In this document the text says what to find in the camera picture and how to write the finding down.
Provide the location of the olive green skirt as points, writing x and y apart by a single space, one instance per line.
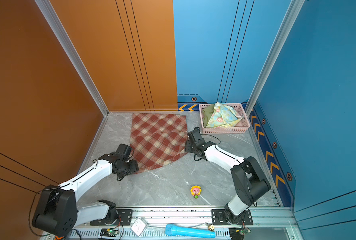
207 113

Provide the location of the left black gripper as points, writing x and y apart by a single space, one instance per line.
135 168

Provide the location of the cyan toy microphone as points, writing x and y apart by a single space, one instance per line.
173 230

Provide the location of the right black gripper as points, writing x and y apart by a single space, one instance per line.
187 148

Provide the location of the left green circuit board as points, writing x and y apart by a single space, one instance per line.
109 233

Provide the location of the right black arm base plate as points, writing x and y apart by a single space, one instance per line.
226 217

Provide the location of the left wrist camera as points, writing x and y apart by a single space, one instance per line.
123 151

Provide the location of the pink perforated plastic basket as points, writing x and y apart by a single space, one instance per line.
240 128

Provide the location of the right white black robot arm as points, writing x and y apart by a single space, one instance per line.
250 181

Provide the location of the white square card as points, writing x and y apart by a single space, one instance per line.
139 226

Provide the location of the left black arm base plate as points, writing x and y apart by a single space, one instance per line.
123 217

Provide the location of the floral pastel skirt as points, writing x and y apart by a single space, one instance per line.
223 117

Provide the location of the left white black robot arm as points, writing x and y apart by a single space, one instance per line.
57 212

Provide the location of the red plaid skirt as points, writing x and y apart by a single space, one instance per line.
158 139

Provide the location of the yellow sunflower toy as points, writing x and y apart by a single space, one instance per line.
196 191

